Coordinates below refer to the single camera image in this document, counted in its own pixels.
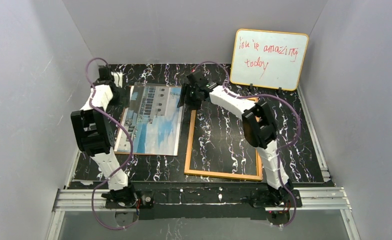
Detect yellow wooden picture frame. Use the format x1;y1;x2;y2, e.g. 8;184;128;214
184;103;263;182

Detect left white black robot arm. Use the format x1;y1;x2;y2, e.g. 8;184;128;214
70;65;130;193

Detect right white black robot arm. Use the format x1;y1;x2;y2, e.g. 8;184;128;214
177;70;291;202

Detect building and sky photo board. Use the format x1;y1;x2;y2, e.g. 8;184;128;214
113;84;184;156

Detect whiteboard with red writing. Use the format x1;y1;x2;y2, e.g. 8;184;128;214
229;28;309;91

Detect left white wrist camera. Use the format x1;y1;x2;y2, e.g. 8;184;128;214
111;71;123;88

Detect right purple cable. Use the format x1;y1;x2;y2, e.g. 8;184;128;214
192;61;302;228

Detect aluminium rail with black bases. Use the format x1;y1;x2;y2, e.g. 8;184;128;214
53;181;352;220

